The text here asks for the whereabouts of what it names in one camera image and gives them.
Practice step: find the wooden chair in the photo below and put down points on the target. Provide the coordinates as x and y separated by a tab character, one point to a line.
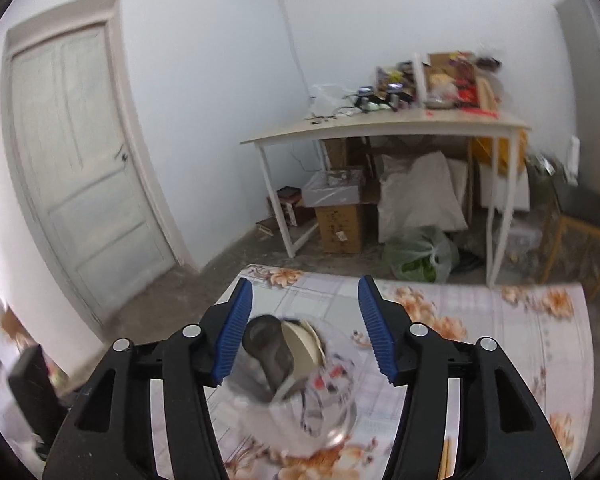
577	208

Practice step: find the white door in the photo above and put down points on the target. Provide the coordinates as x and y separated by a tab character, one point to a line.
79	161

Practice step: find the white sack under desk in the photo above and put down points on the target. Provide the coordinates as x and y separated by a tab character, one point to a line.
427	190

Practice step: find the green vegetable plastic bag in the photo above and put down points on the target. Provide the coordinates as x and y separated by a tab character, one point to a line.
422	255

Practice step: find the cream plastic ladle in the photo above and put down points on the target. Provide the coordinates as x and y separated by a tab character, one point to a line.
307	356

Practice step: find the silver refrigerator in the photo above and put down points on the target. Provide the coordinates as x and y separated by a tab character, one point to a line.
580	23

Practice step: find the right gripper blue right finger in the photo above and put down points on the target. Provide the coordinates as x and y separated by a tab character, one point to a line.
386	324

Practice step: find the floral plastic tablecloth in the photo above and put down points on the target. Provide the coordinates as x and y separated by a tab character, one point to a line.
518	411

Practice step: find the brown cardboard box under desk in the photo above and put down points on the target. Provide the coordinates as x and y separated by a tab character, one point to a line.
341	229

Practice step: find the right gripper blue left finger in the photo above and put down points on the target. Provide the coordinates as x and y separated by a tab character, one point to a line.
224	326

